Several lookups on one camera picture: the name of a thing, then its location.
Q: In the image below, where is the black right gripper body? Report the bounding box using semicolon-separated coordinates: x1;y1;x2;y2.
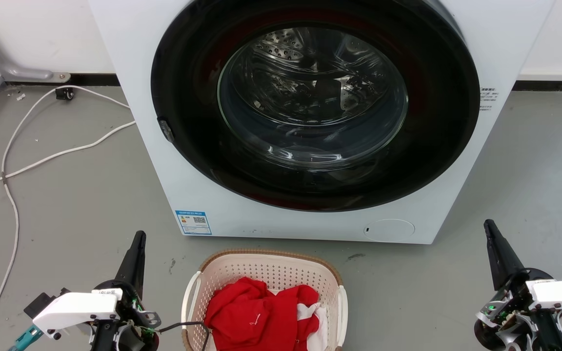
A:
473;267;555;351

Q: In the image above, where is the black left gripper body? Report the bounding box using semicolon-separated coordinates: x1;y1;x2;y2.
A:
93;280;161;351

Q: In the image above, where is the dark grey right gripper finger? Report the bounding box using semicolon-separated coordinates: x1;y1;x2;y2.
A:
484;219;525;292

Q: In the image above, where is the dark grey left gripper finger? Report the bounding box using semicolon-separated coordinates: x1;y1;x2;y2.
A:
115;231;147;299

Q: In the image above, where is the beige perforated laundry basket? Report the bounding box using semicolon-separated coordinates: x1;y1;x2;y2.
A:
181;249;349;351

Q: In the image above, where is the blue energy label sticker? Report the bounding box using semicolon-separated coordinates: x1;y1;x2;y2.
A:
175;210;212;236

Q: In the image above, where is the white front-load washing machine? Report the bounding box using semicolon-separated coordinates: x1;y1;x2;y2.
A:
88;0;557;245

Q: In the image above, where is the red garment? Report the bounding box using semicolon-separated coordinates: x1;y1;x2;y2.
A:
204;277;321;351

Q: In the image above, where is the round white filter cover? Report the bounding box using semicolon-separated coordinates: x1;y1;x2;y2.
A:
363;219;416;243

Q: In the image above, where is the small text warning sticker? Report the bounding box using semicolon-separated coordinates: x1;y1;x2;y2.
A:
480;88;498;112

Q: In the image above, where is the black baseboard strip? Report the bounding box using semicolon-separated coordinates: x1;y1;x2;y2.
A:
512;80;562;92
69;73;121;87

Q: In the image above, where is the white garment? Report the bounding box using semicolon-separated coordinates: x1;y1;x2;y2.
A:
297;302;330;351

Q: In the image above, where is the black round washer door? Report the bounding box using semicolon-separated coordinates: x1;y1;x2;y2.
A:
150;0;481;213

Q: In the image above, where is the steel washer drum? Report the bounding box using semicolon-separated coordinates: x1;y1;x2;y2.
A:
218;27;409;169

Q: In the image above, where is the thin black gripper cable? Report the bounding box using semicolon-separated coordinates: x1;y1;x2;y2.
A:
157;320;211;351

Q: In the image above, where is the teal cable connector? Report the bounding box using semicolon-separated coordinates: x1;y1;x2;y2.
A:
8;325;43;351

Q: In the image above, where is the long white looping floor cable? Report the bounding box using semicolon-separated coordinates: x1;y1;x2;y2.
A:
0;85;131;349

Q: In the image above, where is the grey washer door handle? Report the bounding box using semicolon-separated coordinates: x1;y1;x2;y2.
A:
158;118;175;143

